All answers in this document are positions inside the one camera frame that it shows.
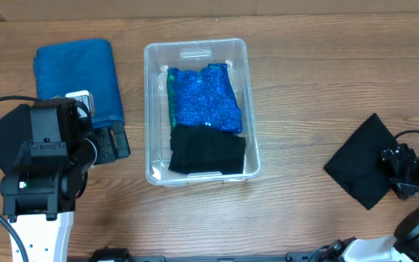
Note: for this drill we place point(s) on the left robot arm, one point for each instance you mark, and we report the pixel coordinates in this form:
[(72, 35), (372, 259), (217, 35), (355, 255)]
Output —
[(50, 173)]

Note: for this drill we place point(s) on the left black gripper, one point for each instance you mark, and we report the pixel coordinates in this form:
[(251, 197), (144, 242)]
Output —
[(108, 152)]

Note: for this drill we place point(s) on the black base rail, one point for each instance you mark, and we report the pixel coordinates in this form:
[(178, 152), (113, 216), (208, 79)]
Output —
[(122, 254)]

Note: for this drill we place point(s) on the black cloth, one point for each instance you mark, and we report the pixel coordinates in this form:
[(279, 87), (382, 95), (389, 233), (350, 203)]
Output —
[(206, 149), (357, 167), (15, 129)]

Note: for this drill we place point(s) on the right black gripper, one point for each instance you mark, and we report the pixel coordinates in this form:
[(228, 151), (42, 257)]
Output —
[(393, 156)]

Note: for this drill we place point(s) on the clear plastic storage bin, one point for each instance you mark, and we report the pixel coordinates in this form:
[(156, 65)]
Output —
[(194, 55)]

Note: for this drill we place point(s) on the blue sequin glitter garment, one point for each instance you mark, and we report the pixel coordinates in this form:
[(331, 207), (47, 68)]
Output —
[(204, 97)]

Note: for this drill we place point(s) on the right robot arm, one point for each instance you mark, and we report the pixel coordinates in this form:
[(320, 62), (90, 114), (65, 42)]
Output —
[(403, 244)]

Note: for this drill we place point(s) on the folded blue denim jeans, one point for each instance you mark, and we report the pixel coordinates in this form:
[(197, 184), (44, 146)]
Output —
[(81, 65)]

